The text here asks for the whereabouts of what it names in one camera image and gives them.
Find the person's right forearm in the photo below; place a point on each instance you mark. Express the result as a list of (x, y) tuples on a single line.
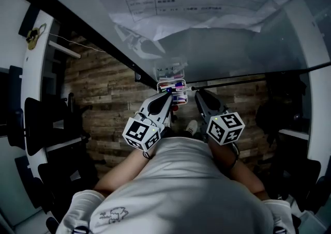
[(245, 176)]

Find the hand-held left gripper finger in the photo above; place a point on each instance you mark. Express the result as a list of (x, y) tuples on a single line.
[(166, 114), (144, 110)]

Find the dark blue desk divider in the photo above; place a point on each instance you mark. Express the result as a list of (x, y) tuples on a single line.
[(27, 181), (15, 129), (28, 21), (15, 80)]

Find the person's left forearm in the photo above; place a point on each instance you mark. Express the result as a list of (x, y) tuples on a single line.
[(121, 173)]

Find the long white office desk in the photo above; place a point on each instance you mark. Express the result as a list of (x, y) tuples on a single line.
[(319, 114), (32, 78)]

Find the white plastic marker tray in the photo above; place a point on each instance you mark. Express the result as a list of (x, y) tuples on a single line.
[(171, 80)]

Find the glass whiteboard with black frame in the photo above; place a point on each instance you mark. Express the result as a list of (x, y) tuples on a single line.
[(219, 47)]

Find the thin black wrist band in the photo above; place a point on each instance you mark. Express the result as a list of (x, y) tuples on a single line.
[(235, 162)]

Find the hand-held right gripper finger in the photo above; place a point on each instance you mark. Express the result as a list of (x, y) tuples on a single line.
[(223, 109), (203, 112)]

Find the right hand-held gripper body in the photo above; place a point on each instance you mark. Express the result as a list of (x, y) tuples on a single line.
[(225, 128)]

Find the small red knob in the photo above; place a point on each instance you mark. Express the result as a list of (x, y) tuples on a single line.
[(175, 108)]

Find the black office chair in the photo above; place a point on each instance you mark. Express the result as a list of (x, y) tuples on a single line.
[(64, 186), (297, 184), (44, 122)]

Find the person's white shirt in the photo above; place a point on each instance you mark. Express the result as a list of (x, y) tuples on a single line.
[(181, 189)]

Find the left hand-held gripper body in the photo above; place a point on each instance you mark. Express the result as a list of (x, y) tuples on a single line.
[(138, 132)]

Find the person's white shoe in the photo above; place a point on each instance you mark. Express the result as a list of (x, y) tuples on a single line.
[(192, 125)]

